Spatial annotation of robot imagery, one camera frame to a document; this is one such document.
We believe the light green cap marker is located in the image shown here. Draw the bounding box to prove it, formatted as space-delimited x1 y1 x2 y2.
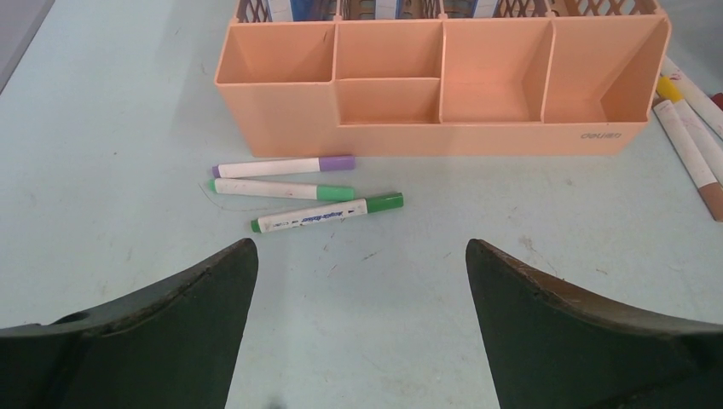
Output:
210 178 356 202

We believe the brown cap white marker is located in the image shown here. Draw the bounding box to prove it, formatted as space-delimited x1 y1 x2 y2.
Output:
653 100 722 222

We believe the yellow cap white marker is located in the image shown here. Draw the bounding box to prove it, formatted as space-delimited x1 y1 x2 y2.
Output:
656 76 722 184

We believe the dark green cap marker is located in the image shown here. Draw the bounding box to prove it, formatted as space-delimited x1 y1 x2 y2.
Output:
250 193 404 233

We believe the purple cap white marker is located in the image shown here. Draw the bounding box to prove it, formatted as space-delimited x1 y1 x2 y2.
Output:
211 155 356 179

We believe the blue folder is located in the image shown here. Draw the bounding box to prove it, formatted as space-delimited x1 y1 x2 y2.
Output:
267 0 323 22
374 0 404 20
471 0 500 18

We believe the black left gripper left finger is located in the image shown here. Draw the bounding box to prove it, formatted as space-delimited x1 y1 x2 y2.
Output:
1 239 259 408

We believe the dark red cap marker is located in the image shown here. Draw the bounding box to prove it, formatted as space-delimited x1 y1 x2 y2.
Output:
710 93 723 110

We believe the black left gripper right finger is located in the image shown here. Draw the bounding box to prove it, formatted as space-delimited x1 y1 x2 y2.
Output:
466 239 722 408

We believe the blue folder bottom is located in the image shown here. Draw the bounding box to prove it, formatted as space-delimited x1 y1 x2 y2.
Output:
471 0 500 18

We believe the orange plastic file organizer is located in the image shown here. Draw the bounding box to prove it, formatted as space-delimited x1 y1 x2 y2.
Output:
215 1 671 157

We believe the blue folder top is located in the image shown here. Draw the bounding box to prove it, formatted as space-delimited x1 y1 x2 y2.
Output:
267 0 323 22

